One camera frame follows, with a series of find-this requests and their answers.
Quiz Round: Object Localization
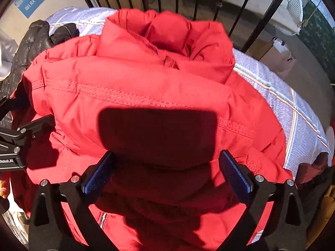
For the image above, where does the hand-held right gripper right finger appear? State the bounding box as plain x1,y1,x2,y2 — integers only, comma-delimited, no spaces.
218,150,307,251

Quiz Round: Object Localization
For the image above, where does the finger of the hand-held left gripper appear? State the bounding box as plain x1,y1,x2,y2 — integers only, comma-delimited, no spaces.
0,114,55,154
0,97,17,126

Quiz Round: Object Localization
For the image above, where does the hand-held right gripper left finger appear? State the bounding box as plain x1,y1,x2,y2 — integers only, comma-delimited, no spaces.
28,151,116,251

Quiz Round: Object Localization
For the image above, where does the red puffer jacket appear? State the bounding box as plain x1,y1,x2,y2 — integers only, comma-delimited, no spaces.
10,8,297,251

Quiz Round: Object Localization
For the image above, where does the person's left hand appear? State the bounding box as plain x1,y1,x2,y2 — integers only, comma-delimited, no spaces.
0,180,11,199

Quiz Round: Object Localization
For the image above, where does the white cloth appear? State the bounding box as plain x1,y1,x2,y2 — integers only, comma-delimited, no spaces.
0,29,19,80

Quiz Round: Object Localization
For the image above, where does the black quilted jacket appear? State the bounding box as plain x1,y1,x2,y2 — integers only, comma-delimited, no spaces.
0,19,80,95

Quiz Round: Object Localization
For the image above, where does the dark red garment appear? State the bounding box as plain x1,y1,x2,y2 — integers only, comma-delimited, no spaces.
298,152,329,184

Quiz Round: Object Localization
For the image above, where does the blue checked bedsheet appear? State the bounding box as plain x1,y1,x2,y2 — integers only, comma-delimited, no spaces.
46,6,332,243

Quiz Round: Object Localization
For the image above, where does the tan puffer jacket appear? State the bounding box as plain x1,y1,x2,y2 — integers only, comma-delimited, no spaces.
305,184,335,242

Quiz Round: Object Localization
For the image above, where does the cardboard box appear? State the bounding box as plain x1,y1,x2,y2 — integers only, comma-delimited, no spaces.
251,37,297,80

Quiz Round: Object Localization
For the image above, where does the green floral cloth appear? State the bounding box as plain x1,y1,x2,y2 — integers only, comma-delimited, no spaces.
298,0,335,72

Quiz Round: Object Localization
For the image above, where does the white quilted cushion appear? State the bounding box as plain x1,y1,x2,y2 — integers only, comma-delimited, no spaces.
271,0,304,36

